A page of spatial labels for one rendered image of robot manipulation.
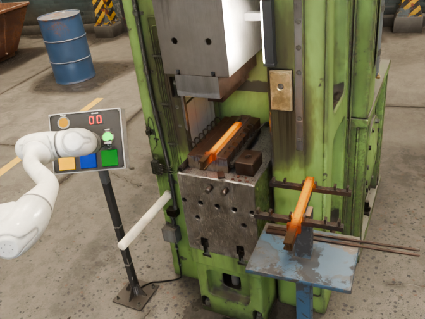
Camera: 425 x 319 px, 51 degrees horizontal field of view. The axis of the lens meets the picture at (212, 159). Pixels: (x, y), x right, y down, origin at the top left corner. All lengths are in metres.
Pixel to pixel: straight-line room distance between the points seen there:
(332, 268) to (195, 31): 1.04
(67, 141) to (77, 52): 4.83
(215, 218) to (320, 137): 0.61
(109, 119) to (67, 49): 4.37
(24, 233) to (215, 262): 1.27
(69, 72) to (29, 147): 4.82
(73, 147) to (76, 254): 1.66
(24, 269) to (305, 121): 2.16
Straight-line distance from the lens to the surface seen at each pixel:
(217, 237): 2.16
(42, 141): 1.72
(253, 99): 2.32
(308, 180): 1.76
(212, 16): 1.71
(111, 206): 2.37
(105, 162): 2.08
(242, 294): 2.45
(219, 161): 1.96
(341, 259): 1.83
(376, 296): 2.71
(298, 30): 1.76
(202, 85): 1.83
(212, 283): 2.48
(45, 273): 3.18
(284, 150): 1.98
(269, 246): 1.87
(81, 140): 1.65
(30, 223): 1.23
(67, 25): 6.37
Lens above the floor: 1.96
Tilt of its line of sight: 30 degrees down
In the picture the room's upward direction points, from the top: 7 degrees counter-clockwise
